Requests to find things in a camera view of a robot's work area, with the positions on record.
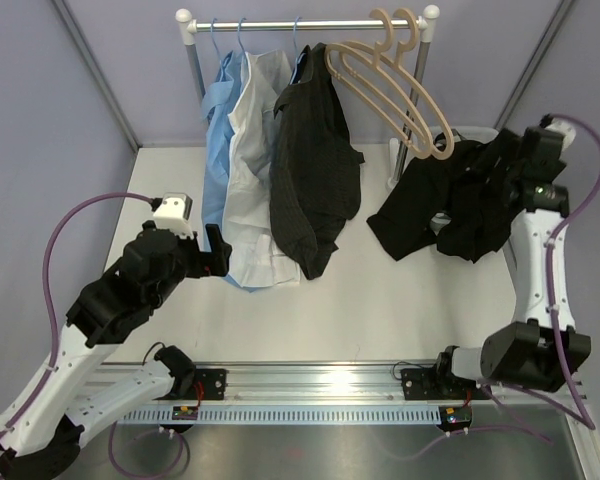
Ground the white plastic basket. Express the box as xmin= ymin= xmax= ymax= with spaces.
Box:
xmin=430 ymin=126 xmax=498 ymax=235

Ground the dark pinstriped shirt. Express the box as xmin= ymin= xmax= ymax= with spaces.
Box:
xmin=269 ymin=43 xmax=364 ymax=280

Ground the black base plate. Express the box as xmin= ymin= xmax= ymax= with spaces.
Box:
xmin=179 ymin=368 xmax=228 ymax=402
xmin=399 ymin=368 xmax=488 ymax=401

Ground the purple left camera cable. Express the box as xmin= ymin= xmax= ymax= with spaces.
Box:
xmin=0 ymin=192 xmax=159 ymax=475

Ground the black shirt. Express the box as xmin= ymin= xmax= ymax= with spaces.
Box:
xmin=367 ymin=131 xmax=520 ymax=263

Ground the aluminium mounting rail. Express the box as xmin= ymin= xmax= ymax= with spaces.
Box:
xmin=79 ymin=363 xmax=589 ymax=404

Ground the blue wire hanger middle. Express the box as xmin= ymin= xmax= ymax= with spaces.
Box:
xmin=236 ymin=17 xmax=247 ymax=57

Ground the white shirt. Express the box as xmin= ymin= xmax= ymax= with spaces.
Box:
xmin=222 ymin=50 xmax=300 ymax=291

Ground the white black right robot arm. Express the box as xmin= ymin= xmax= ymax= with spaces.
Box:
xmin=432 ymin=116 xmax=591 ymax=397

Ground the wooden hanger of black shirt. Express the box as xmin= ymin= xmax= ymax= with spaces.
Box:
xmin=324 ymin=8 xmax=434 ymax=158

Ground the white slotted cable duct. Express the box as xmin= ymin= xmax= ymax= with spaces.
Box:
xmin=119 ymin=405 xmax=441 ymax=425

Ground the metal clothes rack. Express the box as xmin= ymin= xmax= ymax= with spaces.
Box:
xmin=174 ymin=4 xmax=441 ymax=189

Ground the blue wire hanger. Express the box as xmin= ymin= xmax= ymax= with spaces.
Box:
xmin=292 ymin=16 xmax=302 ymax=65
xmin=236 ymin=17 xmax=247 ymax=57
xmin=209 ymin=17 xmax=224 ymax=68

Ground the wooden hanger of checkered shirt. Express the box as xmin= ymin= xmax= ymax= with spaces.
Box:
xmin=339 ymin=6 xmax=456 ymax=161

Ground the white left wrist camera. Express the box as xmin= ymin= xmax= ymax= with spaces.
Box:
xmin=152 ymin=193 xmax=195 ymax=239

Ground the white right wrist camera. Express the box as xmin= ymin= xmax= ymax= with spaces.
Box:
xmin=540 ymin=114 xmax=576 ymax=151

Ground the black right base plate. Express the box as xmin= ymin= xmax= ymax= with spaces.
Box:
xmin=399 ymin=368 xmax=488 ymax=401

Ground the blue wire hanger right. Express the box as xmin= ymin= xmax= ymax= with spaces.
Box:
xmin=292 ymin=16 xmax=302 ymax=65

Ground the blue wire hanger left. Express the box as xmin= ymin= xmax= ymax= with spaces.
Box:
xmin=209 ymin=17 xmax=224 ymax=68

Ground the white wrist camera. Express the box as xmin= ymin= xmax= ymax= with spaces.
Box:
xmin=540 ymin=114 xmax=576 ymax=151
xmin=152 ymin=193 xmax=195 ymax=239

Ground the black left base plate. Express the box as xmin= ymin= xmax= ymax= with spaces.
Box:
xmin=179 ymin=368 xmax=228 ymax=402

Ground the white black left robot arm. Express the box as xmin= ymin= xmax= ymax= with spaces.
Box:
xmin=0 ymin=222 xmax=231 ymax=479

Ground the light blue shirt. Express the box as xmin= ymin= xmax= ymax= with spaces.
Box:
xmin=199 ymin=51 xmax=246 ymax=281

